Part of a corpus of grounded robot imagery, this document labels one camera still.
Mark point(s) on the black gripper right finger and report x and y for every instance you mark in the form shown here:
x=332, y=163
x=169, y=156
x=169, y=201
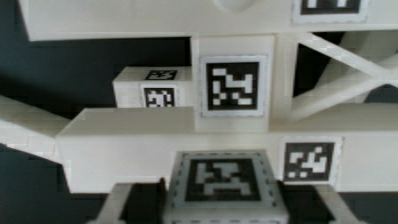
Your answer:
x=315, y=205

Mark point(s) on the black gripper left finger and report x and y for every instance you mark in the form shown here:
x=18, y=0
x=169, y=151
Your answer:
x=133, y=204

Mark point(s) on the white chair leg block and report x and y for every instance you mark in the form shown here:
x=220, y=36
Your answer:
x=153, y=87
x=224, y=190

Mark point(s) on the white chair seat part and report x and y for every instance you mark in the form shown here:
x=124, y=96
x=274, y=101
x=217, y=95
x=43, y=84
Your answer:
x=242, y=70

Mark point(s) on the white chair back frame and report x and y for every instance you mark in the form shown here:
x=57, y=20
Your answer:
x=119, y=142

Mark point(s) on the white U-shaped fence frame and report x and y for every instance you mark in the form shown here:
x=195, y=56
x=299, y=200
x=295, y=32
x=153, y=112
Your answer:
x=28, y=129

